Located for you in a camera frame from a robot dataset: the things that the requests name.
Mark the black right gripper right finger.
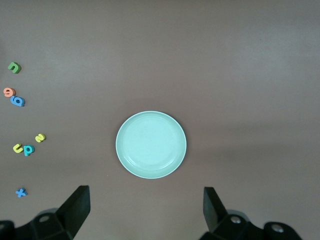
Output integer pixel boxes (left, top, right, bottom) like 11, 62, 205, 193
199, 186, 266, 240

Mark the green plate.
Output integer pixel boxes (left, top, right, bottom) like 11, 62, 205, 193
115, 110, 188, 180

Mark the orange letter o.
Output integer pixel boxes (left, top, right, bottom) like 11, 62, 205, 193
3, 87, 17, 98

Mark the green foam letter u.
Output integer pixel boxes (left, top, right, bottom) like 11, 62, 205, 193
7, 61, 22, 75

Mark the blue foam letter g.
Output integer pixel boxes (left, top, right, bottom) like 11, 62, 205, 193
9, 95, 26, 108

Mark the blue foam letter x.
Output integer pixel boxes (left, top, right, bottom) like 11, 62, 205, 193
15, 187, 28, 199

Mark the teal foam letter p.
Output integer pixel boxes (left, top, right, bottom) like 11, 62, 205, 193
22, 144, 36, 157

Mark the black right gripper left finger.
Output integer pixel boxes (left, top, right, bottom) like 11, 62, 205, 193
14, 185, 91, 240

